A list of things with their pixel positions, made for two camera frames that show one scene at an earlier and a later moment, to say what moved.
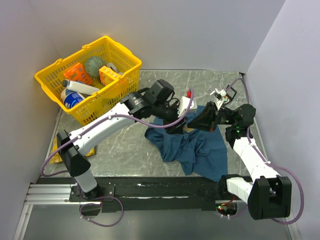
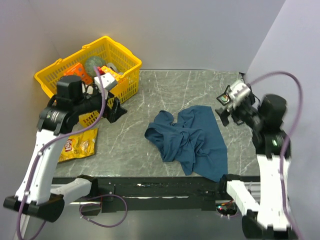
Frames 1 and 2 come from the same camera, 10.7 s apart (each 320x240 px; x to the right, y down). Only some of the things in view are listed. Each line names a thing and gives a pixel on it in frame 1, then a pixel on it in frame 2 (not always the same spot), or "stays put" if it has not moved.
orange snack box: x=78 y=73 stays put
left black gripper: x=177 y=128 → x=116 y=110
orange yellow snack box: x=106 y=75 stays put
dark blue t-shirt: x=197 y=151 stays put
